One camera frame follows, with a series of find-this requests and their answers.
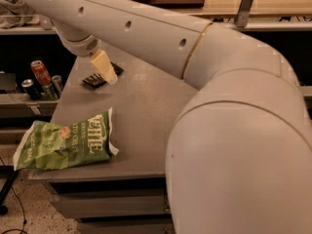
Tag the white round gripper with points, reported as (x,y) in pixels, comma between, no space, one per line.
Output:
(84,49)

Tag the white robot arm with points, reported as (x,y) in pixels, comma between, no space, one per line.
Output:
(239,158)

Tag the silver soda can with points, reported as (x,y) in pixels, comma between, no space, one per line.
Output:
(58,83)

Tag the green soda can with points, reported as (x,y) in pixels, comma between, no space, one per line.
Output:
(50,92)

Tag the red coca-cola can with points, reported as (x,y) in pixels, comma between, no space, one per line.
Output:
(40,72)

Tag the dark blue soda can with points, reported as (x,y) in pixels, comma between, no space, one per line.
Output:
(30,88)

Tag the grey cloth on shelf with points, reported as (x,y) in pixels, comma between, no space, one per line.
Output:
(15,13)

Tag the green kettle chips bag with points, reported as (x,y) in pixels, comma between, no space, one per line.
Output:
(48,146)

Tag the grey drawer cabinet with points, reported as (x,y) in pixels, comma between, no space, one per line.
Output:
(126,195)

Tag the metal railing shelf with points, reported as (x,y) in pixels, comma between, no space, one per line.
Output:
(260,20)

